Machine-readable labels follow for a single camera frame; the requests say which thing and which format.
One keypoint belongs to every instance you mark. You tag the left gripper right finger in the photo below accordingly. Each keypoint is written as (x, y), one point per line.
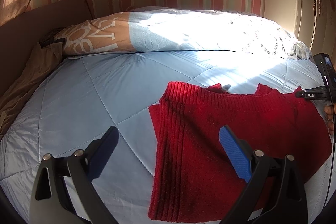
(273, 193)

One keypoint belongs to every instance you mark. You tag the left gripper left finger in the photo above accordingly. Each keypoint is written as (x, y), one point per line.
(50, 200)

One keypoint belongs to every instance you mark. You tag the red knitted sweater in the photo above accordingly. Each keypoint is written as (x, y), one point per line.
(194, 180)

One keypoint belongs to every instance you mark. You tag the person's right hand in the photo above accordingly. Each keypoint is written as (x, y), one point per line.
(330, 111)

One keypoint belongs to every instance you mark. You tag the light blue quilted bedspread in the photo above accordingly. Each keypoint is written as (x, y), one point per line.
(86, 95)

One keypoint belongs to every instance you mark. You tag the floral patterned pillow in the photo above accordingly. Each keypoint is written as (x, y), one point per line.
(275, 40)

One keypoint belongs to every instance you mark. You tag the tan crumpled blanket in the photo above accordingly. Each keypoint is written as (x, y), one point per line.
(40, 64)

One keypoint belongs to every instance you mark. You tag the brown headboard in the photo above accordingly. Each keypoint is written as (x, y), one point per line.
(19, 35)

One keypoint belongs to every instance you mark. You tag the blue and tan pillow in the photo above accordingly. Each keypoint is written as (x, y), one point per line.
(159, 30)

